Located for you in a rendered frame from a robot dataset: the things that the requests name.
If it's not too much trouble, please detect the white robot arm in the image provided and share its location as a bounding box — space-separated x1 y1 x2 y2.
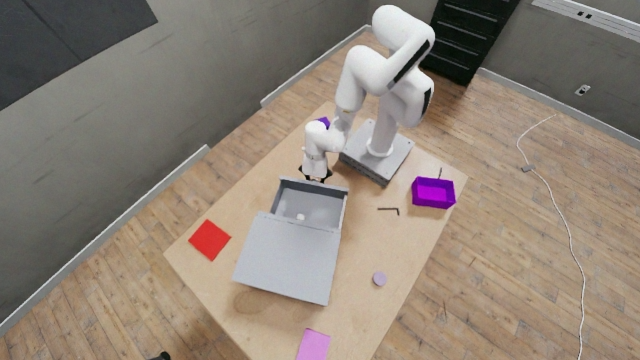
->
302 5 435 161

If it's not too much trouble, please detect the purple open-top tray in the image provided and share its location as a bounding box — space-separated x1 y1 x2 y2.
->
411 176 456 209

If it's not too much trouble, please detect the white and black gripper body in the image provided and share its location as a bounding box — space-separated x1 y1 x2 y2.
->
302 153 328 178

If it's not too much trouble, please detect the red square block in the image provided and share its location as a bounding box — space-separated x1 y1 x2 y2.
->
188 219 232 261

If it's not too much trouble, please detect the small lilac round disc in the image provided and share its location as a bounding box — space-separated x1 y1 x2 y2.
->
372 271 387 286

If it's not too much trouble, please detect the purple block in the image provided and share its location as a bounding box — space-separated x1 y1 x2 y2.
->
315 116 330 130

